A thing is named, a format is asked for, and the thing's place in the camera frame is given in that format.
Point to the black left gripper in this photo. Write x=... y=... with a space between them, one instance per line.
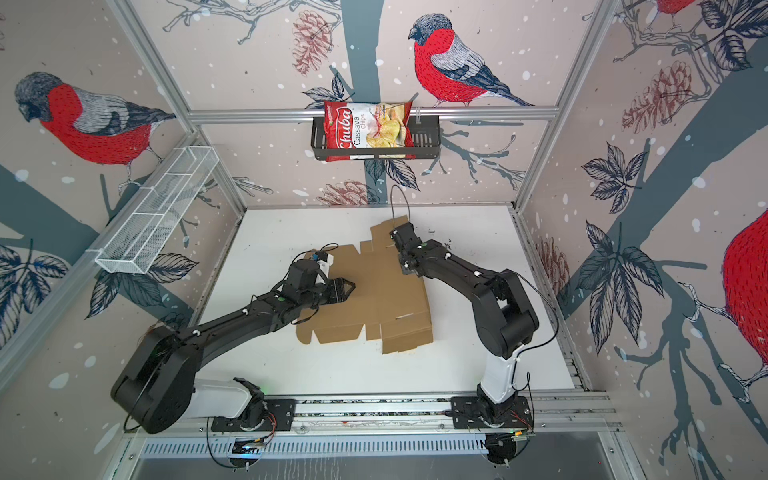
x=337 y=288

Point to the brown cardboard paper box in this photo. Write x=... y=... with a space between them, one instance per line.
x=386 y=304

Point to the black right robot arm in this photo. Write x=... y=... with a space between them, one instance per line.
x=505 y=320

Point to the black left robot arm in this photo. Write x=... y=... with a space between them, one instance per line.
x=157 y=385

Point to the red cassava chips bag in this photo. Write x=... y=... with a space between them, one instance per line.
x=365 y=126

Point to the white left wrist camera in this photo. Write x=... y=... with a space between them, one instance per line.
x=322 y=257

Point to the black wire wall basket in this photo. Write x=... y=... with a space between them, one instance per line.
x=425 y=136

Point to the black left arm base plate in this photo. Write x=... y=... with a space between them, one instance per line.
x=268 y=415

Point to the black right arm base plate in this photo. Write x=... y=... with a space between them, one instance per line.
x=474 y=413

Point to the white mesh wall shelf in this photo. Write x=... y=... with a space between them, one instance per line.
x=162 y=203

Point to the aluminium front rail frame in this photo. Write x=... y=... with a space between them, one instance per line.
x=333 y=426

